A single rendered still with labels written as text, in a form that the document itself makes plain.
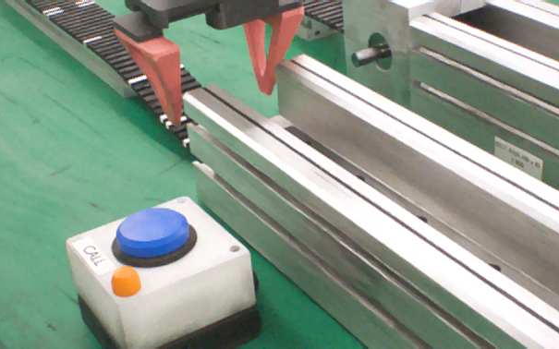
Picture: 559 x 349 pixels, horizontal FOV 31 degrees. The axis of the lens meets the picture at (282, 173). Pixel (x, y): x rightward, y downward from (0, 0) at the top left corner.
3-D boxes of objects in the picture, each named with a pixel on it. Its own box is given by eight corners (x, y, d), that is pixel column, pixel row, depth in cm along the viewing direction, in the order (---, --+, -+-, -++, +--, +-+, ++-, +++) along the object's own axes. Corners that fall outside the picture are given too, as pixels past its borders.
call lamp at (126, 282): (108, 287, 53) (103, 268, 52) (134, 276, 53) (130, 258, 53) (119, 300, 52) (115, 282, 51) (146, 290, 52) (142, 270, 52)
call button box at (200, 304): (81, 321, 60) (61, 233, 57) (223, 263, 64) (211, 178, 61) (135, 394, 54) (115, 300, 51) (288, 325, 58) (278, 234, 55)
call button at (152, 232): (109, 249, 57) (103, 220, 56) (173, 225, 59) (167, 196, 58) (138, 282, 54) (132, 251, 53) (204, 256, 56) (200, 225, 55)
